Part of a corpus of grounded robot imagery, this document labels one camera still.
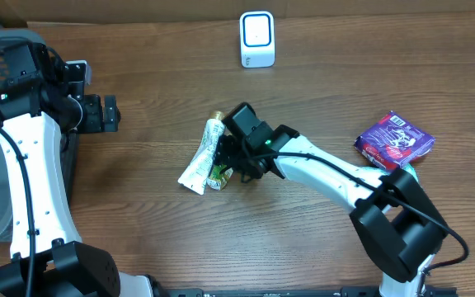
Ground green yellow drink pouch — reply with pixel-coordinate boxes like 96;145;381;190
206;164;233;191

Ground white tube gold cap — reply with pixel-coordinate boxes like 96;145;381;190
178;111;225;195

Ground purple square packet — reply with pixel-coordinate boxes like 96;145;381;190
354;111;435;171

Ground teal snack packet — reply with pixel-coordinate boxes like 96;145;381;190
402;163;419;182

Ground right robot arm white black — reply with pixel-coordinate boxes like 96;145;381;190
216;102;448;296

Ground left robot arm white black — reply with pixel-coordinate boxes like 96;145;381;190
0;40;155;297

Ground white barcode scanner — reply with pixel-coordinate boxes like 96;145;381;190
239;11;275;68

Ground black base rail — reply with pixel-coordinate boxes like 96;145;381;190
150;284;459;297

